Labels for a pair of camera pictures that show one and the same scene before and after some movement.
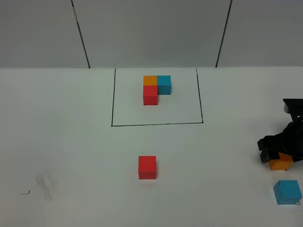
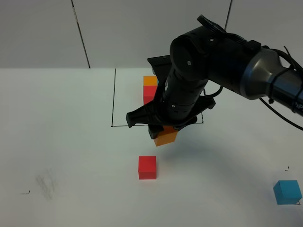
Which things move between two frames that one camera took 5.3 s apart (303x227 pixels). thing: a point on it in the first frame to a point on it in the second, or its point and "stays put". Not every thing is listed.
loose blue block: [287, 192] stays put
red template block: [150, 95] stays put
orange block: [283, 163] to [166, 136]
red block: [147, 167] stays put
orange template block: [150, 80] stays put
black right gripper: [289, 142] to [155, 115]
